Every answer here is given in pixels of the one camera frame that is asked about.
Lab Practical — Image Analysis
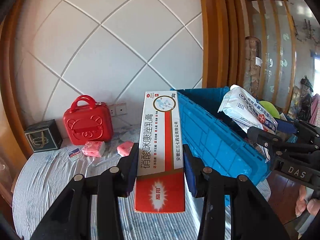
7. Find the green plush toy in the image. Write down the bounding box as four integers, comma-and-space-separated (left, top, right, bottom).
259, 101, 280, 119

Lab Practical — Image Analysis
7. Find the white wet wipes pack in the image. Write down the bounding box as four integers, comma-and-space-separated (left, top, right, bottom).
218, 85, 278, 134

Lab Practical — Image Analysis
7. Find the pink tissue pack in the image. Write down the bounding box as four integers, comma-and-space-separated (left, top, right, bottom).
117, 141, 134, 157
82, 141, 106, 157

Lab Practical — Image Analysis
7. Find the red white ointment box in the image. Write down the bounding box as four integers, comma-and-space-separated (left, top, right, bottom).
135, 90, 185, 213

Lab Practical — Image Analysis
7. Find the person right hand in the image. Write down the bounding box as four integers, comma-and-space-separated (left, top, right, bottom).
295, 185, 320, 217

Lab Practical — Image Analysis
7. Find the striped white bed sheet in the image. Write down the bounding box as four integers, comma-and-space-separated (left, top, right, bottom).
12, 128, 268, 239

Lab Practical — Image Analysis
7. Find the small white blue box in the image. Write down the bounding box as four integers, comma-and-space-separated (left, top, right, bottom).
68, 148, 82, 161

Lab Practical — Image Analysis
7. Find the blue plastic crate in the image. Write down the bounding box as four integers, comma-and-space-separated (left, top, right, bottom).
177, 87, 271, 199

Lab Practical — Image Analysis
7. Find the rolled patterned mat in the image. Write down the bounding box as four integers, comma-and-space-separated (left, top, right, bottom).
243, 36, 262, 98

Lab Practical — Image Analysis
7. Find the black coffee cup box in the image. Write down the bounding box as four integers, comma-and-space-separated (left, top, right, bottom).
24, 119, 63, 153

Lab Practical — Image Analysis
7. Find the red bear suitcase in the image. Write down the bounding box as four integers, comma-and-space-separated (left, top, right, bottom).
63, 95, 114, 145

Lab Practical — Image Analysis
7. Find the white wall socket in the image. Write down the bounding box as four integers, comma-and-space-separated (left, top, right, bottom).
108, 103, 127, 117

